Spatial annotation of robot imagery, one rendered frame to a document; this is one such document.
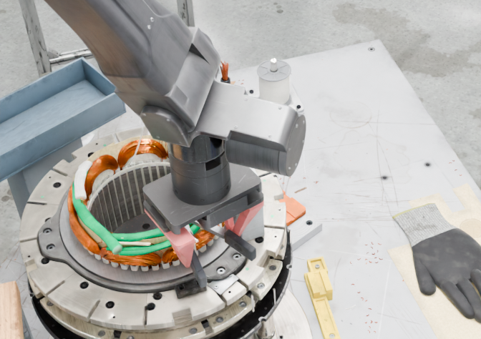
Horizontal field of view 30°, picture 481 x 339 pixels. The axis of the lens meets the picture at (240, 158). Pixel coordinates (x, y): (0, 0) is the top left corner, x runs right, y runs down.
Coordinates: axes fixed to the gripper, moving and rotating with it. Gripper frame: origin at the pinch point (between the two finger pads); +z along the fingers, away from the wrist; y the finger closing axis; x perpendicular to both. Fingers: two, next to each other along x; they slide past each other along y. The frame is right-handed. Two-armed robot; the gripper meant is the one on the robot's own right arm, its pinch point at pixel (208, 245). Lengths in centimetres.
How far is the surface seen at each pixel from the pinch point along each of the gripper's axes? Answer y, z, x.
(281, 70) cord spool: 46, 30, 51
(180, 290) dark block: -3.4, 6.4, 1.2
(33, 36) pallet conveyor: 39, 90, 173
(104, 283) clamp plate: -9.6, 6.8, 7.4
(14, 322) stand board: -19.6, 10.5, 11.3
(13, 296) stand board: -18.1, 10.4, 14.8
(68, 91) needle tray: 5, 14, 49
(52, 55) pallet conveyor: 43, 99, 173
